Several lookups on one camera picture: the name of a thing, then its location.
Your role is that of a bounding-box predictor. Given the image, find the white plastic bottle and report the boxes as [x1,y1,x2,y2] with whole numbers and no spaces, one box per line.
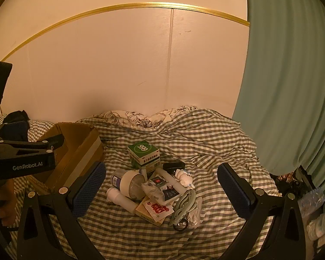
[107,187,138,214]

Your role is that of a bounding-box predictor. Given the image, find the blue label clear bottle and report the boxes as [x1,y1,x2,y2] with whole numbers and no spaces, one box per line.
[111,169,127,190]

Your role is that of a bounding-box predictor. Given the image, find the green cable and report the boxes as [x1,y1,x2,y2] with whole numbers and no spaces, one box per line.
[169,188,197,227]

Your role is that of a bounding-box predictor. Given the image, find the brown box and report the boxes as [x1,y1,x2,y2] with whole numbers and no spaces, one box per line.
[134,197,165,227]

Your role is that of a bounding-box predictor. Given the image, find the roll of tape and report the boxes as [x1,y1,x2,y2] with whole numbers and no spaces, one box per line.
[120,170,145,200]

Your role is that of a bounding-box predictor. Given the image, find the white plush toy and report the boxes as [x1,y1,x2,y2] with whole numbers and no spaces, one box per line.
[174,169,195,189]

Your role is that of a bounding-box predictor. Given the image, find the silver foil packet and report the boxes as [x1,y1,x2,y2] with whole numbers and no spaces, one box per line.
[141,181,165,204]

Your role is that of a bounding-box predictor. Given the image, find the red white sachet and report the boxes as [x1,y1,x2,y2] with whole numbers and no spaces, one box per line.
[144,200,174,222]

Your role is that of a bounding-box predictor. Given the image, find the black white sachet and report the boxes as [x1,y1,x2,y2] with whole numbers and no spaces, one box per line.
[162,188,180,204]

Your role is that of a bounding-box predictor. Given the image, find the black small pouch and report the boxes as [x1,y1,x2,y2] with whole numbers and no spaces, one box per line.
[162,161,185,175]

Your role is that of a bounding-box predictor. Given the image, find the green 999 medicine box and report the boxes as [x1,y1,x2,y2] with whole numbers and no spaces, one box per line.
[127,140,160,173]

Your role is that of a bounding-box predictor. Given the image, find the black clothing pile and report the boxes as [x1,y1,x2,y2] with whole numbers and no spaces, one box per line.
[1,110,30,141]

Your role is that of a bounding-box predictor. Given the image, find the plastic water bottle pack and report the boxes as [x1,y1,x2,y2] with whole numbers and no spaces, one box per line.
[298,187,325,218]

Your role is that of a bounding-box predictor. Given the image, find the cardboard box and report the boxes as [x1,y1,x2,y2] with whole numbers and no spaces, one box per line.
[27,123,104,195]

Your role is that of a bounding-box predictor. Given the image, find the grey checkered bed sheet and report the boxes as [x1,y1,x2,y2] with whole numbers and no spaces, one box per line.
[79,109,279,259]

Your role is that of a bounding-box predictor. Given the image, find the green curtain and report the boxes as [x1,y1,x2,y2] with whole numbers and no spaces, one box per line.
[234,0,325,207]

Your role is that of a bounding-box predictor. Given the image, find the floral patterned pillow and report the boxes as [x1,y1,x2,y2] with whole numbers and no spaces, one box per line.
[93,106,198,129]

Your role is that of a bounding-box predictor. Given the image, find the black hair tie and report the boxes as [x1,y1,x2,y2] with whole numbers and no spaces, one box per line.
[173,219,191,232]

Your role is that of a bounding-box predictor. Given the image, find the gold wall trim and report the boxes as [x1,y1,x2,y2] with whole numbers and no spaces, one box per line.
[1,2,251,63]

